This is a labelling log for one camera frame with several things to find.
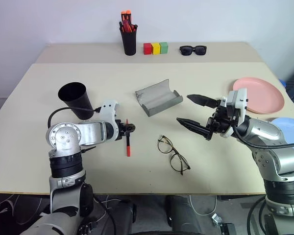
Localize black cup holding markers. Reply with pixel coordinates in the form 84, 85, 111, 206
119, 28, 138, 56

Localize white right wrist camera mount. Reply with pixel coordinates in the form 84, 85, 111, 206
220, 88, 248, 138

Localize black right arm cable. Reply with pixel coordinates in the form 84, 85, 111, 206
232, 122, 294, 149

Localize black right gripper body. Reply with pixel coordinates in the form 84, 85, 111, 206
205, 98, 237, 135

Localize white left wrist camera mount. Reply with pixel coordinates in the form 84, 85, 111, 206
98, 99, 120, 141

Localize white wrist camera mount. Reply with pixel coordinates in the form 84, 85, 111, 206
98, 99, 120, 141
220, 88, 248, 138

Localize grey open glasses case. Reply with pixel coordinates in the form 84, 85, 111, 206
134, 78, 184, 118

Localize small metal connector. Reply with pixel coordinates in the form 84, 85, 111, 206
211, 213, 223, 226

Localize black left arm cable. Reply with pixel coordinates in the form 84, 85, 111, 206
48, 107, 101, 128

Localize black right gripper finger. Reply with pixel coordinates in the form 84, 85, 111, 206
186, 94, 221, 109
176, 117, 214, 141

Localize thin tortoiseshell eyeglasses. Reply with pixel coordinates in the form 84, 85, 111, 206
157, 135, 191, 176

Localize pink plate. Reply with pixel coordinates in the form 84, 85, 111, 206
232, 77, 285, 115

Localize white floor cable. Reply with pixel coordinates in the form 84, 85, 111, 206
189, 195, 218, 216

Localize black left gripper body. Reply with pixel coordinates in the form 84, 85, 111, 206
116, 118, 128, 139

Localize black sunglasses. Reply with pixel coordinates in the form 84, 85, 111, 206
179, 45, 207, 57

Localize empty black cup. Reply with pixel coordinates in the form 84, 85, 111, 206
57, 82, 94, 121

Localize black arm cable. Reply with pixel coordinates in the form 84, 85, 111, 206
232, 122, 294, 149
48, 107, 101, 128

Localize red and black marker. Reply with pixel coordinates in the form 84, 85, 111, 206
125, 118, 132, 158

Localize light blue plate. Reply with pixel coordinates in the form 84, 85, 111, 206
270, 117, 294, 172

